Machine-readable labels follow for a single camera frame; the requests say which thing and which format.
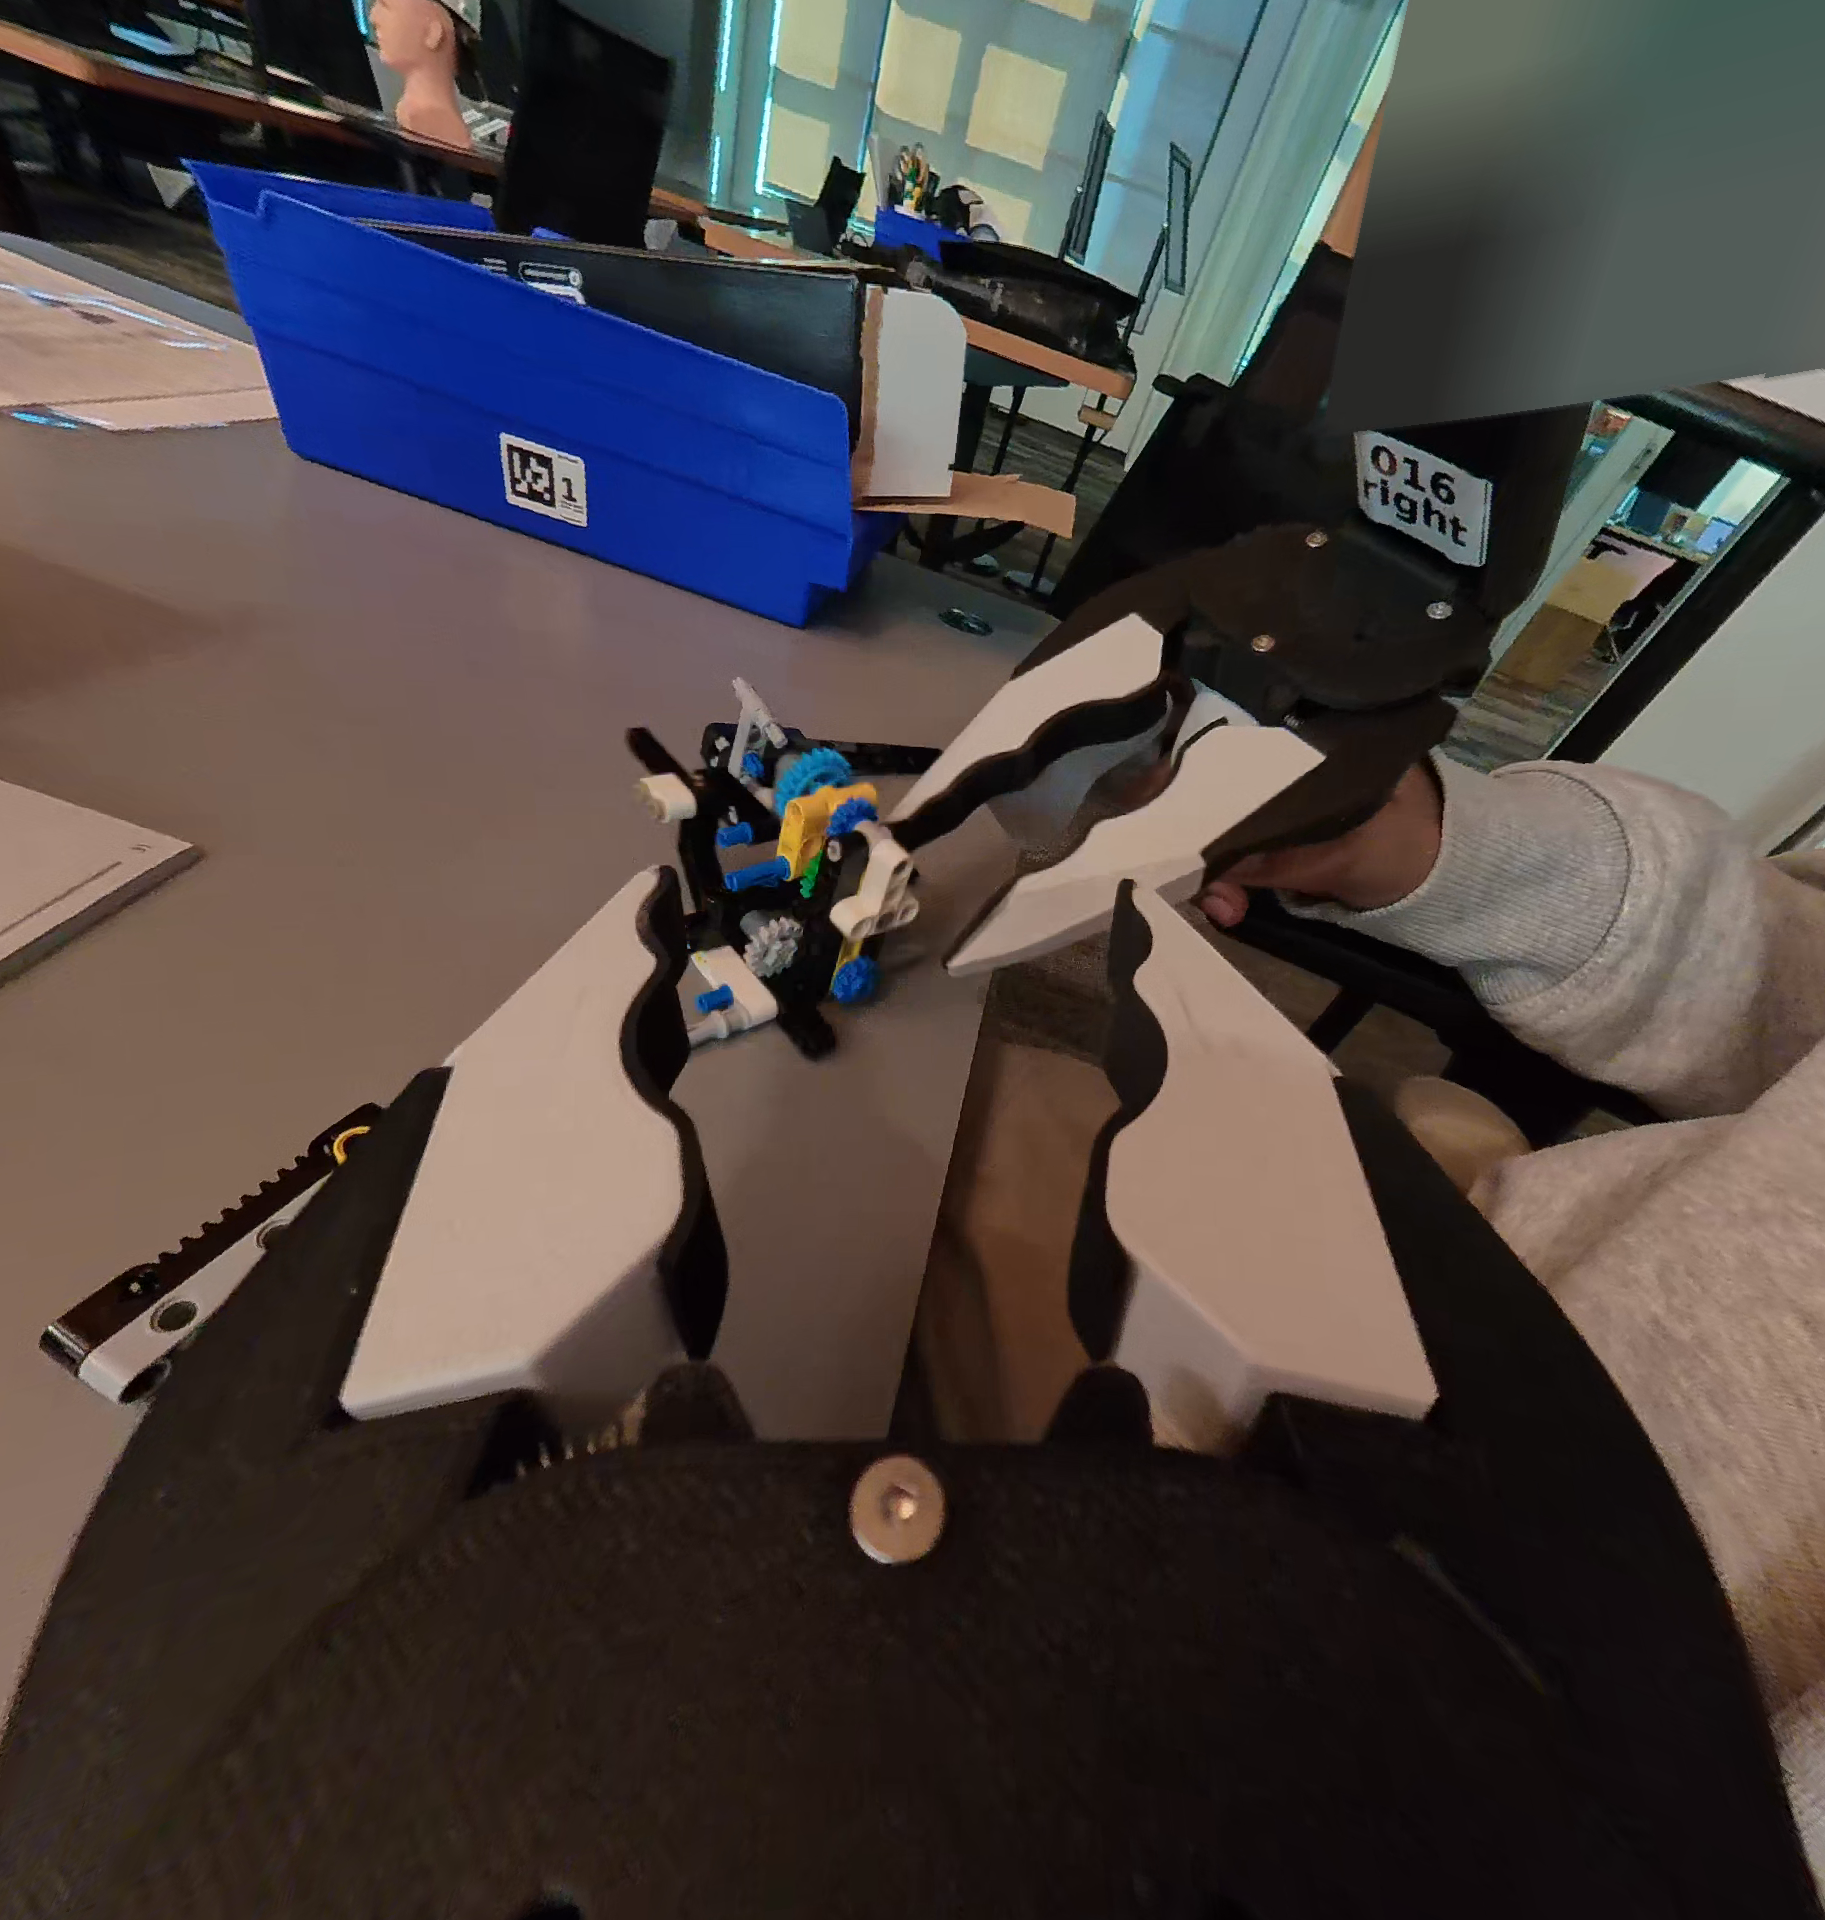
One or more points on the person's right forearm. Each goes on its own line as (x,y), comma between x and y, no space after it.
(1604,901)

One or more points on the blue plastic bin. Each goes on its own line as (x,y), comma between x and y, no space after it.
(267,188)
(434,389)

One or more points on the lego instruction booklet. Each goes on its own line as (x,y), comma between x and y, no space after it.
(43,886)

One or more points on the wooden office desk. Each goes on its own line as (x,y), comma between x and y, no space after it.
(1031,350)

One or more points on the black bag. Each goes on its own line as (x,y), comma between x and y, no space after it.
(1016,292)

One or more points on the person's right hand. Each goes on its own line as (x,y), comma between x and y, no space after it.
(1377,864)

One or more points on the black cardboard box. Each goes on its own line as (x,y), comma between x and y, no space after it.
(734,309)

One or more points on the blue desk container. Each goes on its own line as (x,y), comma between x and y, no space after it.
(914,228)

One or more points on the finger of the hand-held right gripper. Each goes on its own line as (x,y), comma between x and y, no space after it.
(1138,886)
(1046,688)

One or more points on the black white lego rack beam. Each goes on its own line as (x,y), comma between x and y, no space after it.
(178,1290)

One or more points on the multicoloured lego gear assembly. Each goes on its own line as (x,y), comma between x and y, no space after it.
(816,817)

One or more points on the mannequin head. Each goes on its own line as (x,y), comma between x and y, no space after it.
(427,82)

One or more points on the round table grommet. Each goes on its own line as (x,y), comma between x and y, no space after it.
(968,619)

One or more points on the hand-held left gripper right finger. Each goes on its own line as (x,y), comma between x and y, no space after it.
(1275,1202)

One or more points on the person's grey sweatshirt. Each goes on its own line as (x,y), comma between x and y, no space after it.
(1725,1350)

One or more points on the pen cup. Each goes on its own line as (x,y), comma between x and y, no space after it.
(914,176)

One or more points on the black computer monitor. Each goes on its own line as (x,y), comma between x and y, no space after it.
(582,117)

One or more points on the white paper sheets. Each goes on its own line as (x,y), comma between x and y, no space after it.
(74,345)

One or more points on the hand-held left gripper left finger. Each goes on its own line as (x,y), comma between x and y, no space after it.
(538,1185)

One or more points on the person's beige pants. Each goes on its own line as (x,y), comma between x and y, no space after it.
(1005,1202)

